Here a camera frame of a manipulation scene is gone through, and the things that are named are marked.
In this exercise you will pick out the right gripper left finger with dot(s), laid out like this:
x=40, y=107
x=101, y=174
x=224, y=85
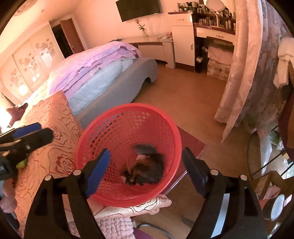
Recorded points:
x=47, y=217

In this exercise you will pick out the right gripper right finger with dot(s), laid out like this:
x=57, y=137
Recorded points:
x=243, y=217

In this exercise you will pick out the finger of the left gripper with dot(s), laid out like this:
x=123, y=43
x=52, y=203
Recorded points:
x=30, y=142
x=24, y=130

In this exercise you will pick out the light green wrapper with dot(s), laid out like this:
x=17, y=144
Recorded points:
x=21, y=164

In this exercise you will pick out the dark plush toy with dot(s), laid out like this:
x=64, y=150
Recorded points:
x=16, y=113

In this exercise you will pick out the orange rose pattern bedspread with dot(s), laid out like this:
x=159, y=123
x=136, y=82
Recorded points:
x=57, y=159

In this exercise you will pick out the light blue folded blanket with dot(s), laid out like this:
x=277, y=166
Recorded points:
x=80, y=97

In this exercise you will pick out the floral sliding wardrobe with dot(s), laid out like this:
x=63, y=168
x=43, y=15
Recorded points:
x=29, y=66

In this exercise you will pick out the folded pink purple quilt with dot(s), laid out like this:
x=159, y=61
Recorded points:
x=77, y=69

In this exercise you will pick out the red plastic mesh basket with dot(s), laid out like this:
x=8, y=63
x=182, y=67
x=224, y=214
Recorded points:
x=119, y=130

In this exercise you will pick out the brown wooden door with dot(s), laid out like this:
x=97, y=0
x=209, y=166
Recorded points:
x=72, y=36

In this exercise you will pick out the floral pink curtain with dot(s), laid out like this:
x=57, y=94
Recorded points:
x=250, y=97

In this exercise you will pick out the rose in vase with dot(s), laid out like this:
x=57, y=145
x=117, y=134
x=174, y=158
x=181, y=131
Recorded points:
x=141, y=27

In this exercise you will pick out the white low tv desk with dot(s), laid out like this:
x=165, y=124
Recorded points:
x=156, y=47

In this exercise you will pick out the white hanging garment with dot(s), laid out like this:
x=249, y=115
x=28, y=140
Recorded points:
x=285, y=56

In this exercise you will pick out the white cabinet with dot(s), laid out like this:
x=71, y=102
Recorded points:
x=183, y=38

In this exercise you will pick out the dressing table with drawer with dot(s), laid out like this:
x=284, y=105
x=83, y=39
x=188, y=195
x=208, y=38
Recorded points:
x=211, y=25

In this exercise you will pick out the round white vanity mirror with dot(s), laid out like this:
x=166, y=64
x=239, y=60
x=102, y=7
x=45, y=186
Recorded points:
x=215, y=6

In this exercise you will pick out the grey bed frame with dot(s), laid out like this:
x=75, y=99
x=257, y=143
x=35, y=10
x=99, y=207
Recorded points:
x=123, y=90

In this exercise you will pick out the wall mounted black television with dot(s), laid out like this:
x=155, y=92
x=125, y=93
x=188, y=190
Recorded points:
x=131, y=9

